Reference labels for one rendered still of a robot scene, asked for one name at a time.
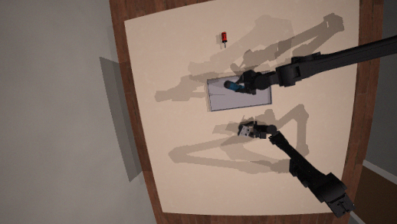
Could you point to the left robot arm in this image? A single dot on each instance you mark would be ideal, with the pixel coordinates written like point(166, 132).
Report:
point(326, 188)

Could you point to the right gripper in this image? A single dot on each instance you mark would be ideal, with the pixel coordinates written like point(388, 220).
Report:
point(245, 89)

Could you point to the grey metal bracket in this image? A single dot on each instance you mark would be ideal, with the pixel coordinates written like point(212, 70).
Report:
point(244, 130)

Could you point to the red hand screwdriver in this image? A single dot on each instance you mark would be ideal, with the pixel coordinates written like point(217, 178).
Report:
point(223, 36)

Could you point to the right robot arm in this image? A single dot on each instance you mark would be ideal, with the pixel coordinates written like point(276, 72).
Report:
point(288, 74)

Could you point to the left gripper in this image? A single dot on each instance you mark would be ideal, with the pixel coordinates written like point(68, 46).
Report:
point(255, 128)

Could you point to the blue electric screwdriver barrel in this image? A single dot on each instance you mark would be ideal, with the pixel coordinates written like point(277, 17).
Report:
point(232, 85)

